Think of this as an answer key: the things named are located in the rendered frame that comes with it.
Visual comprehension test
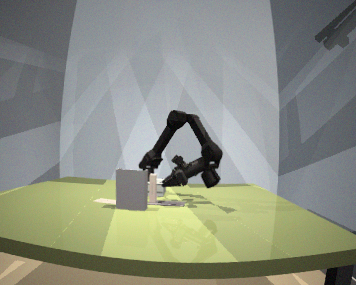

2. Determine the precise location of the grey open-top bin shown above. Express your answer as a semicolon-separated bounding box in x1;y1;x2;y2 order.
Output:
115;168;148;211

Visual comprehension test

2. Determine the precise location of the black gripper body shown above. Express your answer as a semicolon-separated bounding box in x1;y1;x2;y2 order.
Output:
174;162;199;186

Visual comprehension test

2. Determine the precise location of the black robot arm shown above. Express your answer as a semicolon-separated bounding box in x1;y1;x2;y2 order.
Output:
139;110;223;188

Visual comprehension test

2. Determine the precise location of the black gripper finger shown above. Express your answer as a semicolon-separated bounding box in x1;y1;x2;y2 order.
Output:
161;173;181;187
161;169;175;183

